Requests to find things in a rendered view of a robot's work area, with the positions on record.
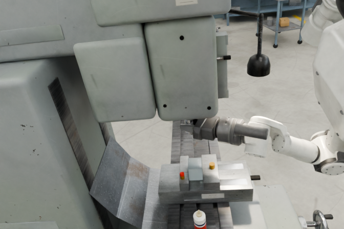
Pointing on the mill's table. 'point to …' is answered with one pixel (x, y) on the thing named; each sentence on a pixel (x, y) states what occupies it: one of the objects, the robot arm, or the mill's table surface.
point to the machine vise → (233, 173)
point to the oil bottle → (199, 220)
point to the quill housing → (183, 67)
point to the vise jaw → (212, 181)
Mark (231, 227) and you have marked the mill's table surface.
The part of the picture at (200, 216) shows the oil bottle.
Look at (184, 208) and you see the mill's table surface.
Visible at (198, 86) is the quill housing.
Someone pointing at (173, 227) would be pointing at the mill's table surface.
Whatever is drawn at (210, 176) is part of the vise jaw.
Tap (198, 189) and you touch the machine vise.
